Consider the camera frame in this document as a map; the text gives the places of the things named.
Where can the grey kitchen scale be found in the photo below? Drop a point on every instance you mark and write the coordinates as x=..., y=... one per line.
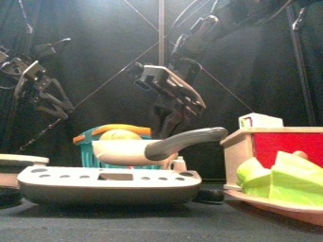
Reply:
x=104, y=189

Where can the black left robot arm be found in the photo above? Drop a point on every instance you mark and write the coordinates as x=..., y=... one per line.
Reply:
x=16, y=28

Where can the gray wrist camera box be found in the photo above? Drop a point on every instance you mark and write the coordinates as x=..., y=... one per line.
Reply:
x=172, y=86

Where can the small white toy bottle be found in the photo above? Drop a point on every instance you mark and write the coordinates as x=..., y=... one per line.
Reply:
x=179, y=164

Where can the small black object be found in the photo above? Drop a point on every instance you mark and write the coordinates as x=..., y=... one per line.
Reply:
x=209, y=195

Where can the vertical metal frame pole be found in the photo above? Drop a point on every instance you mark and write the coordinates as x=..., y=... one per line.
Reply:
x=161, y=31

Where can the small white printed box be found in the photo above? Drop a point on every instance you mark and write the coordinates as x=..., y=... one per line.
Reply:
x=263, y=121

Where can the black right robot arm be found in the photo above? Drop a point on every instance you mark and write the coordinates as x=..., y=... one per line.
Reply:
x=197, y=34

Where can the beige cracked toy egg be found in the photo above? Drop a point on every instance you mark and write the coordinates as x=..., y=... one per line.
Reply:
x=120, y=135

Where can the round wooden block white top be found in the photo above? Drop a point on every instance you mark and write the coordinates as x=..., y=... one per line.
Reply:
x=18, y=167

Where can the green toy lettuce leaf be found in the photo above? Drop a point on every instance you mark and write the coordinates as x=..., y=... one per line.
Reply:
x=252, y=178
x=297, y=182

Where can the wooden box with red panel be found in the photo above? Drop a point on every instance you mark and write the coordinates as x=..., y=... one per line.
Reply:
x=293, y=142

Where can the black metal frame pole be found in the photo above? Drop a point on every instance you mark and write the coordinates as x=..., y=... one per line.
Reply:
x=299, y=63

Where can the small tan wooden knob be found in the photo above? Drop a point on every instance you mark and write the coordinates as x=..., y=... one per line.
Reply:
x=300, y=154

